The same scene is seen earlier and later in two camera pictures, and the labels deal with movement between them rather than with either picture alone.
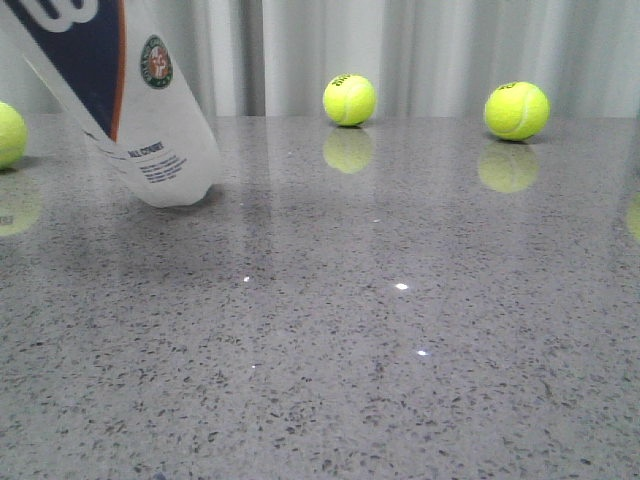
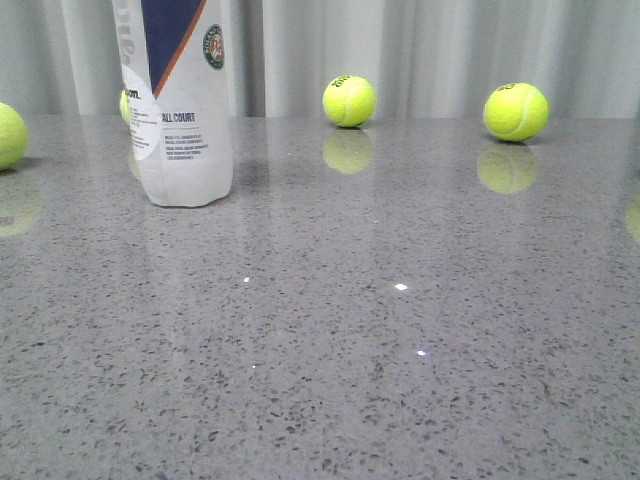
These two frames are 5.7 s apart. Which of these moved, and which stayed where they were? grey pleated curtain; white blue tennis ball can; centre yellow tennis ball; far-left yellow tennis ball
Moved: white blue tennis ball can
Stayed: grey pleated curtain; far-left yellow tennis ball; centre yellow tennis ball
